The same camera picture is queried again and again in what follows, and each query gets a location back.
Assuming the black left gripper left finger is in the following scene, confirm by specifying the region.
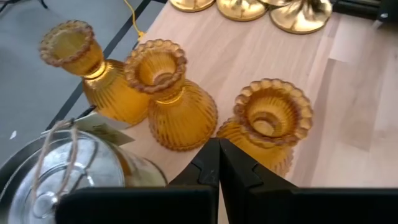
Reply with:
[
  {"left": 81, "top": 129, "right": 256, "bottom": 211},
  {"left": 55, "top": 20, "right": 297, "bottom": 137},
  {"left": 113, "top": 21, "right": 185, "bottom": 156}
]
[{"left": 55, "top": 139, "right": 220, "bottom": 224}]

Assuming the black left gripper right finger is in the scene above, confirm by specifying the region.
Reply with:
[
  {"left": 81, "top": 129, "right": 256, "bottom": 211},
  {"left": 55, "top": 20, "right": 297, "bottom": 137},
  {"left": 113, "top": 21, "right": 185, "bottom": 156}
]
[{"left": 219, "top": 138, "right": 398, "bottom": 224}]

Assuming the silver metal candle tin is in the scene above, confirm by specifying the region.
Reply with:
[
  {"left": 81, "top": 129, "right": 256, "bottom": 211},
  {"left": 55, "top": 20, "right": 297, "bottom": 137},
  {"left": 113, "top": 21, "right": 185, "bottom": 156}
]
[{"left": 0, "top": 113, "right": 169, "bottom": 224}]

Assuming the brass candlestick holder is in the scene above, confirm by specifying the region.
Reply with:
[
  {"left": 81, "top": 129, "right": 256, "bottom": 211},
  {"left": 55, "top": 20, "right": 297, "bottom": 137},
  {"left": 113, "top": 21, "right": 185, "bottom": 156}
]
[
  {"left": 216, "top": 0, "right": 268, "bottom": 22},
  {"left": 260, "top": 0, "right": 333, "bottom": 35},
  {"left": 169, "top": 0, "right": 216, "bottom": 13}
]

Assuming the amber glass candle holder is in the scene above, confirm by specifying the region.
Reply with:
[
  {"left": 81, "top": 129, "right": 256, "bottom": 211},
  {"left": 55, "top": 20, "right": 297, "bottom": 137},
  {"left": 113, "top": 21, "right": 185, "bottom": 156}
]
[
  {"left": 39, "top": 19, "right": 152, "bottom": 126},
  {"left": 123, "top": 38, "right": 218, "bottom": 152},
  {"left": 216, "top": 77, "right": 314, "bottom": 179}
]

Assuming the black rig frame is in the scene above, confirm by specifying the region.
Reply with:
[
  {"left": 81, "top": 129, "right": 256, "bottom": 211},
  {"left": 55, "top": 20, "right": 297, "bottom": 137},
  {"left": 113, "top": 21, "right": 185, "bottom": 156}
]
[{"left": 331, "top": 0, "right": 382, "bottom": 20}]

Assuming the wooden shelf riser black frame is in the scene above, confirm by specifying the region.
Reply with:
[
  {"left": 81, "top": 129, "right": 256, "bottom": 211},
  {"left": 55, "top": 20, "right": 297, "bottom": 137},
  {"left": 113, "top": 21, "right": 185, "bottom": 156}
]
[{"left": 46, "top": 0, "right": 343, "bottom": 190}]

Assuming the yellow extension cable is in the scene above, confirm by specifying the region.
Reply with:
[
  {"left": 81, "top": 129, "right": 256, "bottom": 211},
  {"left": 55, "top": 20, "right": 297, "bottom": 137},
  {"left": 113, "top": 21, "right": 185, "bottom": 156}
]
[{"left": 123, "top": 0, "right": 146, "bottom": 41}]

